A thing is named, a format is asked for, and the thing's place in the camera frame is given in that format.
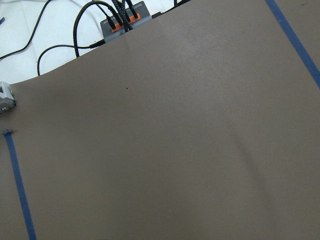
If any aluminium frame post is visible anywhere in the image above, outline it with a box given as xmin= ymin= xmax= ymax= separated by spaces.
xmin=0 ymin=81 xmax=17 ymax=114

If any black orange terminal strip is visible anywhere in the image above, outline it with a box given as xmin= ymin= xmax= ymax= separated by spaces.
xmin=99 ymin=0 xmax=153 ymax=44

